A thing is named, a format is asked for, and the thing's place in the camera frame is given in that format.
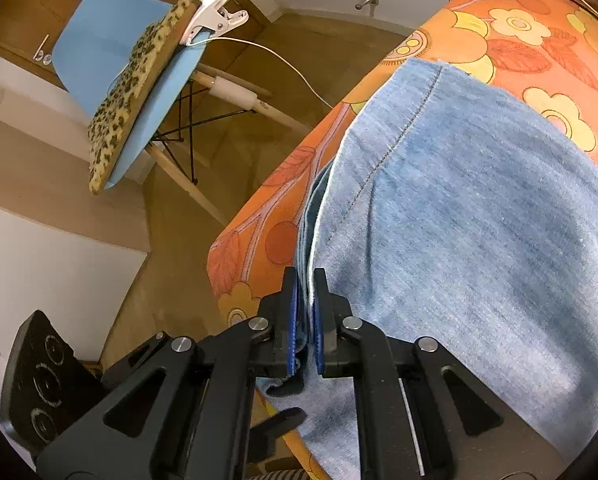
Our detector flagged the black panel with ring marks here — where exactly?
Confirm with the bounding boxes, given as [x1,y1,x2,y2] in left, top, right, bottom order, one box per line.
[0,309,109,457]

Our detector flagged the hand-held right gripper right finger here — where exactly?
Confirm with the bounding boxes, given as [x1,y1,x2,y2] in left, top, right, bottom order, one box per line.
[310,268,570,480]

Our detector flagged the person's striped clothing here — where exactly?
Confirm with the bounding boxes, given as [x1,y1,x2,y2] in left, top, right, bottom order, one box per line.
[250,467,321,480]

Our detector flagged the leopard print cushion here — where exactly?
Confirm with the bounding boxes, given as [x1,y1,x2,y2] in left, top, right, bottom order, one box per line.
[87,0,201,196]

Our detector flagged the white lamp cable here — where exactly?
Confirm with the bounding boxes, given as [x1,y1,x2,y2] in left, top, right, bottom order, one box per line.
[106,36,336,110]

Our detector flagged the cabinet handle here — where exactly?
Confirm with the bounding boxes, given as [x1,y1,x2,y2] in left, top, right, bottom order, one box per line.
[32,33,55,65]

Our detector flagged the blue chair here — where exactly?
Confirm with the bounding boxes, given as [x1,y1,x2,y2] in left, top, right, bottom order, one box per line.
[52,0,310,227]

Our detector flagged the blue denim pants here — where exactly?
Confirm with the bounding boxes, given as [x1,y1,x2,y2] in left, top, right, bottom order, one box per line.
[255,56,598,480]

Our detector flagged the orange floral tablecloth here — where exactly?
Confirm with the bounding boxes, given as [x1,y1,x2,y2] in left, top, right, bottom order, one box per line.
[206,0,598,480]

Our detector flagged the white clip lamp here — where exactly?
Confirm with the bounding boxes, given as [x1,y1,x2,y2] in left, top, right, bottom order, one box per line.
[138,0,250,47]

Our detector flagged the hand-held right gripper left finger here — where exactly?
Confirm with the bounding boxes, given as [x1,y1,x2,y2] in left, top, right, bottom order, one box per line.
[36,267,306,480]

